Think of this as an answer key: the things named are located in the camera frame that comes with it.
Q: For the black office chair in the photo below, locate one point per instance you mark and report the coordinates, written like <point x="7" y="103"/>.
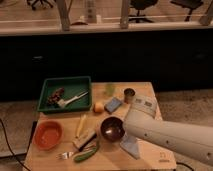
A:
<point x="139" y="5"/>
<point x="43" y="3"/>
<point x="190" y="4"/>

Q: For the green translucent cup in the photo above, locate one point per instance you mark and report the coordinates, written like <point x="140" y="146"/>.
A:
<point x="109" y="89"/>

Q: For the orange bowl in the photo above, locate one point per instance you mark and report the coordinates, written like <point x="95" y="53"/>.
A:
<point x="47" y="135"/>

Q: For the black office chair left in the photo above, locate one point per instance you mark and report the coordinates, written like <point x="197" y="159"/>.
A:
<point x="43" y="3"/>

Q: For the grey metal cup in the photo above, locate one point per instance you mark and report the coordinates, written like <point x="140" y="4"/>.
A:
<point x="129" y="93"/>

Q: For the white brush in tray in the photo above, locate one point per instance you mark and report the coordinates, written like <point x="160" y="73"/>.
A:
<point x="63" y="103"/>

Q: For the blue folded cloth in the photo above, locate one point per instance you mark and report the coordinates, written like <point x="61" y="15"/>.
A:
<point x="129" y="144"/>

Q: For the silver fork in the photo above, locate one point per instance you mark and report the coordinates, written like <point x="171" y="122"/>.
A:
<point x="69" y="154"/>

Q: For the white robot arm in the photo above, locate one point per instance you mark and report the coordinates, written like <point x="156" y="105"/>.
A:
<point x="190" y="140"/>

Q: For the blue sponge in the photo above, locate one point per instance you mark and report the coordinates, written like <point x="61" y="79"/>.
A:
<point x="113" y="105"/>

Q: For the dark purple bowl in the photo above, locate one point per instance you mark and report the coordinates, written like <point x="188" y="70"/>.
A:
<point x="112" y="129"/>

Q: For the black office chair right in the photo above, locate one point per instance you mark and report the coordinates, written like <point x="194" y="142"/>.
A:
<point x="190" y="4"/>

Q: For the orange fruit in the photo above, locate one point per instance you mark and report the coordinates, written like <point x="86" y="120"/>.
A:
<point x="98" y="107"/>

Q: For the green cucumber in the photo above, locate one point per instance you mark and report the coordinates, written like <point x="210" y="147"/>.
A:
<point x="86" y="155"/>

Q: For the green plastic tray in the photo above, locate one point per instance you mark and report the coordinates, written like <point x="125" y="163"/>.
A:
<point x="72" y="86"/>

